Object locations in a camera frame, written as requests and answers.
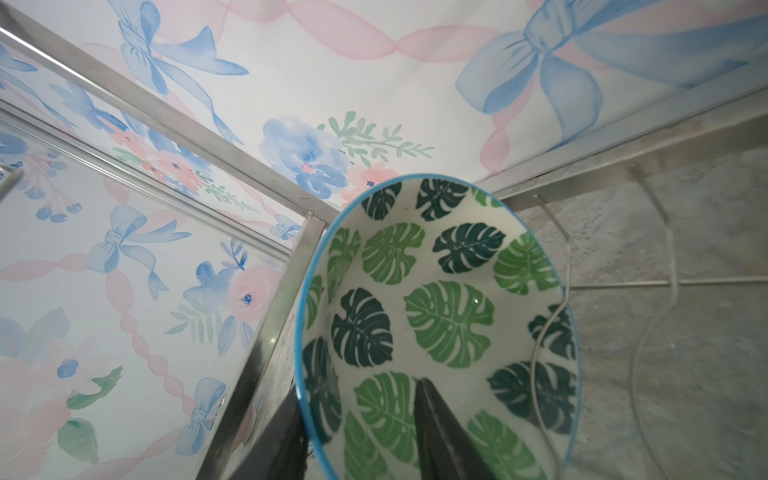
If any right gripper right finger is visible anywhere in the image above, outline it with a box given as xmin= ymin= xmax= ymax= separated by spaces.
xmin=414 ymin=378 xmax=496 ymax=480

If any stainless steel dish rack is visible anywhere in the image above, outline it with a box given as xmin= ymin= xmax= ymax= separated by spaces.
xmin=1 ymin=1 xmax=767 ymax=479

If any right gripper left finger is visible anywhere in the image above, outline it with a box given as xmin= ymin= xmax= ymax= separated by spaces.
xmin=230 ymin=386 xmax=309 ymax=480

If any green monstera leaf bowl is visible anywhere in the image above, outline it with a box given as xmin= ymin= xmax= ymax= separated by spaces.
xmin=294 ymin=174 xmax=581 ymax=479

